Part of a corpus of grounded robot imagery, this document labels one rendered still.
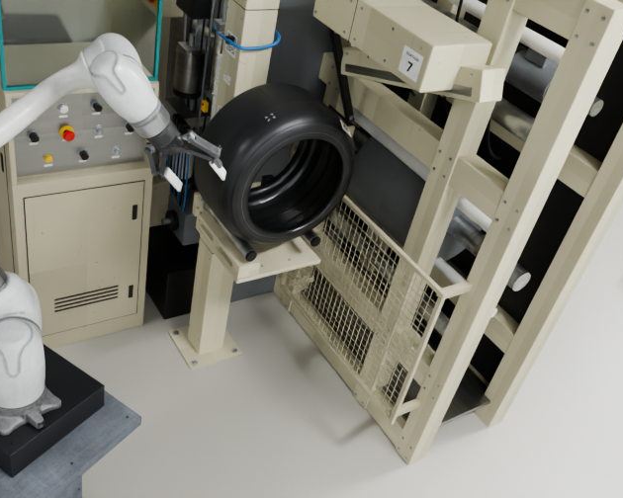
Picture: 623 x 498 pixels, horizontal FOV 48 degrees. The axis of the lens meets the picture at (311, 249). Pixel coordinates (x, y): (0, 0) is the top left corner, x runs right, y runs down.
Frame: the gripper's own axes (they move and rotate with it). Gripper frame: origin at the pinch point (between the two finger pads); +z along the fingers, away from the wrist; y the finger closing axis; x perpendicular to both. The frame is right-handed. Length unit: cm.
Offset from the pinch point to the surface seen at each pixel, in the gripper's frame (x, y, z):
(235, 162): -31.9, 8.7, 25.9
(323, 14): -85, -22, 19
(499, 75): -47, -75, 33
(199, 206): -47, 44, 56
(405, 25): -58, -52, 14
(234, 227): -25, 20, 48
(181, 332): -40, 98, 130
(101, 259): -45, 102, 70
